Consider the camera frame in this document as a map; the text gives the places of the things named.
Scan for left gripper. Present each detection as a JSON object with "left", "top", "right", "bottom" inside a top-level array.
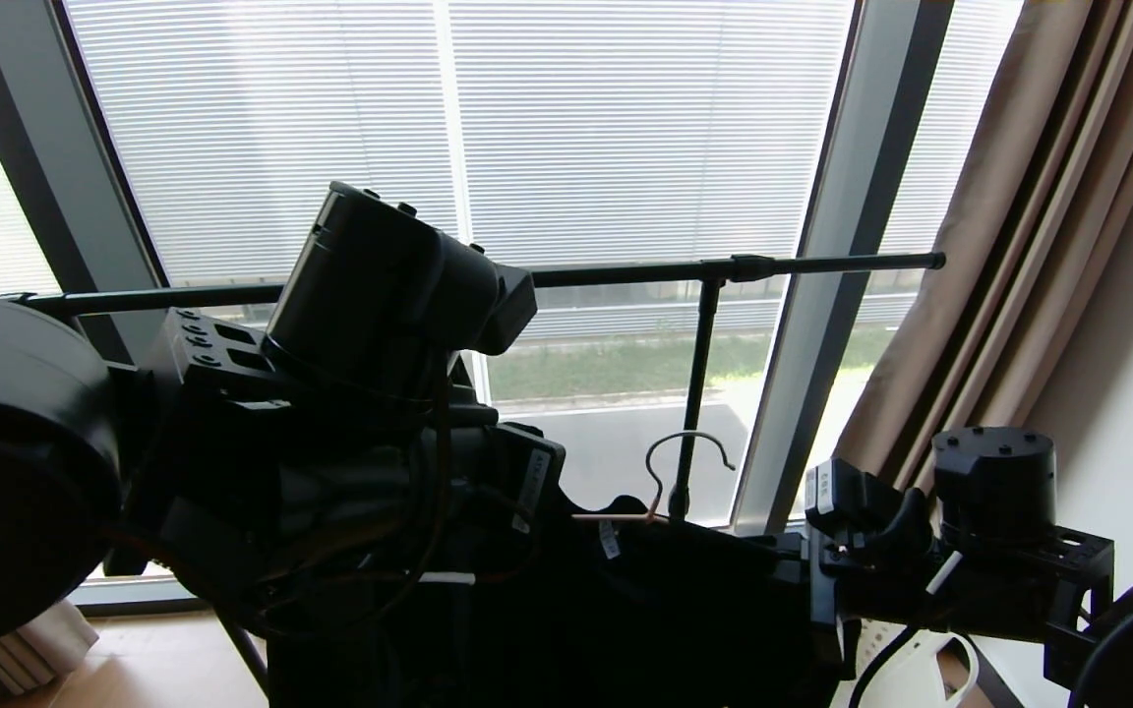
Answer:
[{"left": 409, "top": 423, "right": 567, "bottom": 581}]

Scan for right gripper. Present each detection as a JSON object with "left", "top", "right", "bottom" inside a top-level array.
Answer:
[{"left": 773, "top": 531, "right": 961, "bottom": 679}]

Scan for pink clothes hanger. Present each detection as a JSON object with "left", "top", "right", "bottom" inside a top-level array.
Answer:
[{"left": 571, "top": 431, "right": 737, "bottom": 524}]

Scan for black t-shirt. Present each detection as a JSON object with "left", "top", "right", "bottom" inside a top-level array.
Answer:
[{"left": 267, "top": 511, "right": 848, "bottom": 708}]

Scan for white laundry basket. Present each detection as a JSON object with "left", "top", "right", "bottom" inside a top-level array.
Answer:
[{"left": 852, "top": 629, "right": 981, "bottom": 708}]

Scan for black clothes rack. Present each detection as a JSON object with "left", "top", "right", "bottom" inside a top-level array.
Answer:
[{"left": 0, "top": 253, "right": 947, "bottom": 694}]

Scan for window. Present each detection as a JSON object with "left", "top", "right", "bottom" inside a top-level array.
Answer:
[{"left": 0, "top": 0, "right": 1025, "bottom": 616}]

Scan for brown curtain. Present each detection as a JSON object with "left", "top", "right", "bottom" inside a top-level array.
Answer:
[
  {"left": 832, "top": 0, "right": 1133, "bottom": 552},
  {"left": 0, "top": 600, "right": 100, "bottom": 701}
]

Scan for black cable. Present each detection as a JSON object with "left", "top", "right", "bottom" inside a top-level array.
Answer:
[
  {"left": 847, "top": 619, "right": 931, "bottom": 708},
  {"left": 1068, "top": 570, "right": 1133, "bottom": 708}
]

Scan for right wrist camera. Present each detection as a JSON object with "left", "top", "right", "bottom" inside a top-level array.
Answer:
[{"left": 803, "top": 457, "right": 933, "bottom": 552}]

